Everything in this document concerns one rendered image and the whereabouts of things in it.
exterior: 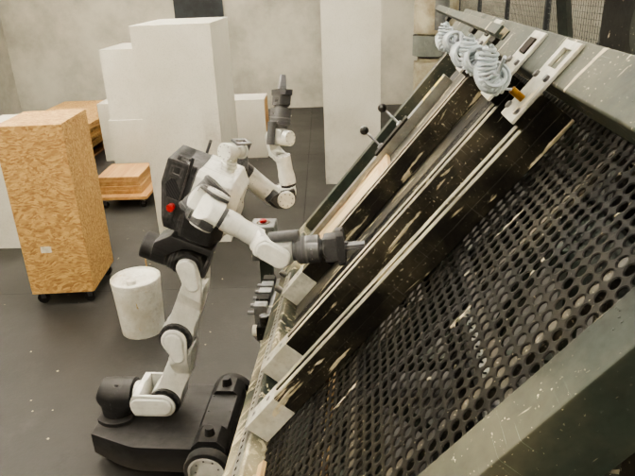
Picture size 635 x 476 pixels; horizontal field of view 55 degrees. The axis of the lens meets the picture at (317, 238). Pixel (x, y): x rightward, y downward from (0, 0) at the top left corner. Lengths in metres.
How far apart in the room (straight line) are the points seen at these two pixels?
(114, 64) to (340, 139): 2.45
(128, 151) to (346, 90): 2.45
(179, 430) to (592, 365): 2.35
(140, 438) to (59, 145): 2.00
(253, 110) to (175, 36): 2.89
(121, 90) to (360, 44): 2.53
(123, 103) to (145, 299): 3.44
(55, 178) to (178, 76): 1.29
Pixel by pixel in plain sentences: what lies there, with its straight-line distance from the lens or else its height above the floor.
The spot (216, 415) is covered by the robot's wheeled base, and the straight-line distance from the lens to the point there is 2.92.
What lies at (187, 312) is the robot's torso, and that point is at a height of 0.74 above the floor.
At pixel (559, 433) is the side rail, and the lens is 0.77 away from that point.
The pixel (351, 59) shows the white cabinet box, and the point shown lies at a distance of 6.25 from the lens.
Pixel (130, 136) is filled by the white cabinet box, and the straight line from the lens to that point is 6.89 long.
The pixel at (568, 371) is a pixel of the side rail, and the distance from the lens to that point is 0.77.
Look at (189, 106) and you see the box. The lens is 4.89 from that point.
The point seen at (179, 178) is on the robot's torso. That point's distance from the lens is 2.32.
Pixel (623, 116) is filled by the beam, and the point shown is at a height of 1.80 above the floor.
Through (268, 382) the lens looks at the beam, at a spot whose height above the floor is 0.90.
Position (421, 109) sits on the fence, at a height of 1.51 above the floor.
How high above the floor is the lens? 1.99
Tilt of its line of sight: 23 degrees down
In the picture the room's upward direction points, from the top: 2 degrees counter-clockwise
